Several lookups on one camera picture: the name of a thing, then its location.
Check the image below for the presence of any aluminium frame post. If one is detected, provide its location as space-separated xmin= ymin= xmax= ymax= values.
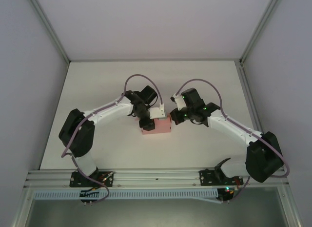
xmin=25 ymin=0 xmax=72 ymax=66
xmin=239 ymin=0 xmax=286 ymax=66

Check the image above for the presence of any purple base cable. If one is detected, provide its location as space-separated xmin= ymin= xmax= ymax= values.
xmin=81 ymin=173 xmax=111 ymax=204
xmin=228 ymin=175 xmax=251 ymax=203

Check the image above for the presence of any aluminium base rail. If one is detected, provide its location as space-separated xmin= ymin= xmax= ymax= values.
xmin=24 ymin=168 xmax=289 ymax=188

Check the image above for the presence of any black electronics box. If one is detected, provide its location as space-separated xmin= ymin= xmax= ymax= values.
xmin=218 ymin=186 xmax=236 ymax=204
xmin=79 ymin=187 xmax=100 ymax=204

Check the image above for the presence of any white slotted cable duct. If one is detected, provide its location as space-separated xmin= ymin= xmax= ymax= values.
xmin=33 ymin=188 xmax=219 ymax=201

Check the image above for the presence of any aluminium side rail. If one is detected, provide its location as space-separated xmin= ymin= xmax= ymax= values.
xmin=235 ymin=60 xmax=265 ymax=134

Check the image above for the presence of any pink cardboard box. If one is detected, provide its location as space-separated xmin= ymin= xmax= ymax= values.
xmin=141 ymin=117 xmax=173 ymax=136

